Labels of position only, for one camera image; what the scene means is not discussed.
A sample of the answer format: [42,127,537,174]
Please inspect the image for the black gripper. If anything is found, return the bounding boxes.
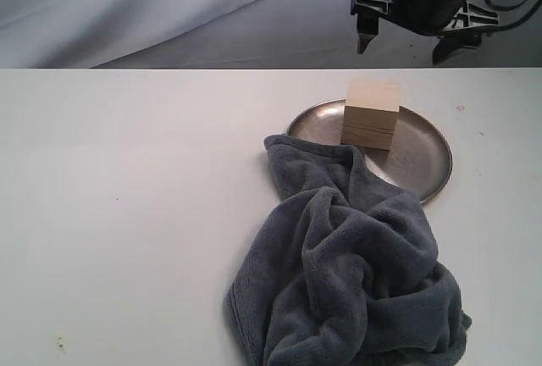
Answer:
[351,0,499,64]

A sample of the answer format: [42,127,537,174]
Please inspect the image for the grey-blue fleece towel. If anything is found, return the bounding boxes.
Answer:
[224,135,471,365]

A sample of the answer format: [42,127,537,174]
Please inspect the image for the light wooden cube block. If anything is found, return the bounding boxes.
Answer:
[340,81,401,150]

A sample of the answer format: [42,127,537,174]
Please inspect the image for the round stainless steel plate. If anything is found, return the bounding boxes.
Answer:
[286,99,453,203]

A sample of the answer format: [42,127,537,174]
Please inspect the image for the white backdrop cloth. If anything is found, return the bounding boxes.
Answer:
[0,0,542,69]

